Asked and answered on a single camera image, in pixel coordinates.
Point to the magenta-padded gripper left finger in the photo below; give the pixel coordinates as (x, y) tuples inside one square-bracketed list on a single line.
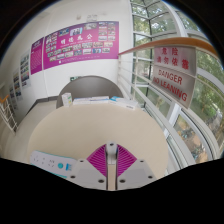
[(96, 166)]

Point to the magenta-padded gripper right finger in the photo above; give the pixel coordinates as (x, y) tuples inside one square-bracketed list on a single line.
[(128, 166)]

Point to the white and teal power strip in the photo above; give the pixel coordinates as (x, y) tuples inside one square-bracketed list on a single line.
[(50, 161)]

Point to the flat white and blue box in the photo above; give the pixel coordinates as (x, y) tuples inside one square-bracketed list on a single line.
[(124, 102)]

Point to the long flat white box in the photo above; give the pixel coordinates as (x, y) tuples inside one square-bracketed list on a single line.
[(90, 100)]

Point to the small upright white box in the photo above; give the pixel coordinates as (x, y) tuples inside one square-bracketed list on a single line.
[(67, 99)]

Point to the green exit sign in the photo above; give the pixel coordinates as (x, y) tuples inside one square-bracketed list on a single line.
[(74, 78)]

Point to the white danger warning sign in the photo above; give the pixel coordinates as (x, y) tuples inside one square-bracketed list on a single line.
[(173, 87)]

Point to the white stair railing orange handrail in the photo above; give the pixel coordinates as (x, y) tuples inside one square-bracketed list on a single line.
[(7, 113)]

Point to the white photo notice board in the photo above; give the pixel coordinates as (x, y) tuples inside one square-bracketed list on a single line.
[(25, 70), (12, 96), (17, 84)]

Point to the large magenta photo poster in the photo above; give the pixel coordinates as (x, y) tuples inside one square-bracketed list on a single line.
[(80, 45)]

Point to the narrow magenta text poster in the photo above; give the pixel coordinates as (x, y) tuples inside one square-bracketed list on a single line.
[(36, 56)]

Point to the white railing with orange handrail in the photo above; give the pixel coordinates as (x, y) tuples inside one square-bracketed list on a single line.
[(160, 43)]

